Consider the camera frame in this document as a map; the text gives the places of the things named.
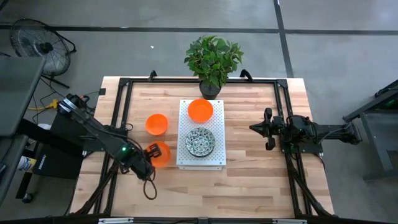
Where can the black caster wheel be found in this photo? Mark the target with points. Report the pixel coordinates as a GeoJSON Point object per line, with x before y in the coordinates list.
{"type": "Point", "coordinates": [27, 198]}

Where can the green potted plant black pot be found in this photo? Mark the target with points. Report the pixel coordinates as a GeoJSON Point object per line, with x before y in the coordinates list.
{"type": "Point", "coordinates": [213, 59]}

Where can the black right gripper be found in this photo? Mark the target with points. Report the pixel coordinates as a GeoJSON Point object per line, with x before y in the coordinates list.
{"type": "Point", "coordinates": [276, 128]}

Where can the white can colourful label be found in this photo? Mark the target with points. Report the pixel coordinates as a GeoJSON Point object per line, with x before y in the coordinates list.
{"type": "Point", "coordinates": [26, 164]}

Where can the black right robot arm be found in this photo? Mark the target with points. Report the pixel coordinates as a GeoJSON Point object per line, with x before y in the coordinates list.
{"type": "Point", "coordinates": [329, 130]}

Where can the black floor fan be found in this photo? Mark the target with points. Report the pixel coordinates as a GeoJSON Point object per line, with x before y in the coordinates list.
{"type": "Point", "coordinates": [43, 46]}

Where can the black case white lettering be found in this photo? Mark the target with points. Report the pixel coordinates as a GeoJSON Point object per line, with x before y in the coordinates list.
{"type": "Point", "coordinates": [59, 165]}

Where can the teal bowl patterned inside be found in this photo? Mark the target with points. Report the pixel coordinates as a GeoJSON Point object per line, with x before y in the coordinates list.
{"type": "Point", "coordinates": [200, 142]}

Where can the dark grey desk top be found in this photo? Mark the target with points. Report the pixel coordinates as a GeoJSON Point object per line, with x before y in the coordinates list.
{"type": "Point", "coordinates": [18, 93]}

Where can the orange plastic mini bowl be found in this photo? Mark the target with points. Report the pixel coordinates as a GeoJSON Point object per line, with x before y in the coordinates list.
{"type": "Point", "coordinates": [200, 110]}
{"type": "Point", "coordinates": [164, 160]}
{"type": "Point", "coordinates": [157, 124]}

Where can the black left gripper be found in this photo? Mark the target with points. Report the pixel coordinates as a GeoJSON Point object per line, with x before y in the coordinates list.
{"type": "Point", "coordinates": [143, 166]}

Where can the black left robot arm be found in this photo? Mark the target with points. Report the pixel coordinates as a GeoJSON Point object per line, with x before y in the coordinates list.
{"type": "Point", "coordinates": [93, 126]}

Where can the black aluminium table frame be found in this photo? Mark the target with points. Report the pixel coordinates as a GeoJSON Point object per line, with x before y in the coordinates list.
{"type": "Point", "coordinates": [264, 81]}

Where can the white perforated metal shelf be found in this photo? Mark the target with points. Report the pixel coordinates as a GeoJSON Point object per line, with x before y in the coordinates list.
{"type": "Point", "coordinates": [219, 155]}

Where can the dark grey metal stand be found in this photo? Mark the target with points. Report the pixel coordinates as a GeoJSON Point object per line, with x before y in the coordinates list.
{"type": "Point", "coordinates": [373, 140]}

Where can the black rig crossbar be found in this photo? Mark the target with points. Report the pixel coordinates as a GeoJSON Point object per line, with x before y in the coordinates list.
{"type": "Point", "coordinates": [46, 220]}

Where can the grey side cart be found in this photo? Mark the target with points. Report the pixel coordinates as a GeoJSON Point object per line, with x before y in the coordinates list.
{"type": "Point", "coordinates": [9, 161]}

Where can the silver metal bracket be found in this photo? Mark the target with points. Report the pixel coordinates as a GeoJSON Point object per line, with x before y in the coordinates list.
{"type": "Point", "coordinates": [115, 220]}
{"type": "Point", "coordinates": [289, 221]}

